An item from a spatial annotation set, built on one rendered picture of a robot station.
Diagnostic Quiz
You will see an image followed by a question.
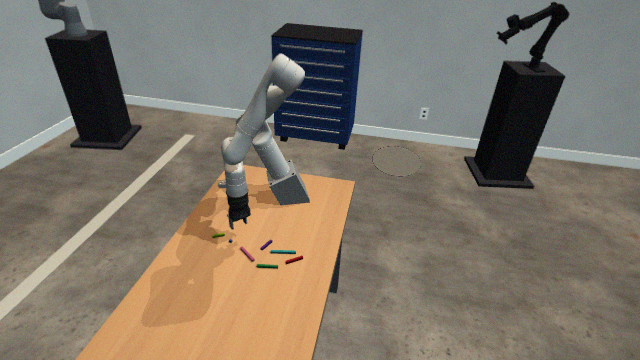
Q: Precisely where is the pink rod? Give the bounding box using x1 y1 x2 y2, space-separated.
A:
240 246 255 262

